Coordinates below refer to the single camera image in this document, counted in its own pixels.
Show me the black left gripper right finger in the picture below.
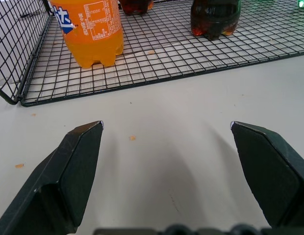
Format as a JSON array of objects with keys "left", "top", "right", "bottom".
[{"left": 230, "top": 120, "right": 304, "bottom": 230}]

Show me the black wire mesh rack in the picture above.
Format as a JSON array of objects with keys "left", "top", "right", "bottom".
[{"left": 0, "top": 0, "right": 304, "bottom": 107}]

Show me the orange soda bottle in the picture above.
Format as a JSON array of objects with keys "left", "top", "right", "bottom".
[{"left": 49, "top": 0, "right": 125, "bottom": 69}]

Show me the dark cola bottle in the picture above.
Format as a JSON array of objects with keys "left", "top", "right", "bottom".
[
  {"left": 118, "top": 0, "right": 154, "bottom": 16},
  {"left": 190, "top": 0, "right": 242, "bottom": 41}
]

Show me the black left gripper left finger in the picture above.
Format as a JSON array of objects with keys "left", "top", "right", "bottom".
[{"left": 0, "top": 120, "right": 105, "bottom": 235}]

